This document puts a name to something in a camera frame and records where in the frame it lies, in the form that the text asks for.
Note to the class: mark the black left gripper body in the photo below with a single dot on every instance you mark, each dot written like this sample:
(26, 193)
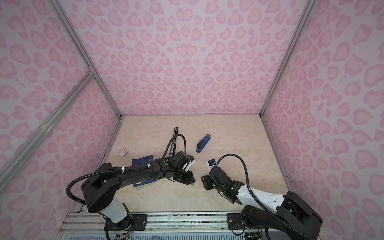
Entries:
(183, 176)

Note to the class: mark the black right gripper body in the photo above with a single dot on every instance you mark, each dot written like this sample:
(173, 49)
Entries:
(211, 184)

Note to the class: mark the blue stapler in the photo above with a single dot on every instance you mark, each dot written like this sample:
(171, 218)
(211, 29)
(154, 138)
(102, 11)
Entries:
(202, 143)

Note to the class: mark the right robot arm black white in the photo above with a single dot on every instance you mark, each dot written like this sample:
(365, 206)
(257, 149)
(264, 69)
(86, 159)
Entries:
(287, 213)

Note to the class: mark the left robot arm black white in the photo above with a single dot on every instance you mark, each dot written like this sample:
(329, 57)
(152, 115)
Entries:
(99, 190)

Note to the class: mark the small red white staple box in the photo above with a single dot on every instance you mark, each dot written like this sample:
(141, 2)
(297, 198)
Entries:
(124, 153)

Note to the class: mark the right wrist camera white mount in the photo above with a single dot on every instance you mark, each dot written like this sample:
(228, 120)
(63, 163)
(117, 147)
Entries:
(211, 163)

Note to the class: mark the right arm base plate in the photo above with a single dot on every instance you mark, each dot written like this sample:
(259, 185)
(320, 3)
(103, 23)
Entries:
(239, 221)

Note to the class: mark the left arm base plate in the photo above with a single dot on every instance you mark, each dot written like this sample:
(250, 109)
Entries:
(135, 222)

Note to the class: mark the aluminium front rail frame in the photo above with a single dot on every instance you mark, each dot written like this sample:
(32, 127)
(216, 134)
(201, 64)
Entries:
(164, 226)

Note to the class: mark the aluminium diagonal frame bar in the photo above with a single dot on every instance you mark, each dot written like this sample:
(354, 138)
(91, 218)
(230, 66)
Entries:
(23, 155)

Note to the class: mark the aluminium corner frame post left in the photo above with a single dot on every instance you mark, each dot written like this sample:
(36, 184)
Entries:
(79, 46)

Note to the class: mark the aluminium corner frame post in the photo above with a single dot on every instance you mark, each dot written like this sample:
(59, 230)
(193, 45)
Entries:
(297, 34)
(79, 46)

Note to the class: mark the aluminium corner frame post right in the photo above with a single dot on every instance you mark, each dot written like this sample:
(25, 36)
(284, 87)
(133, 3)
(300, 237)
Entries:
(297, 34)

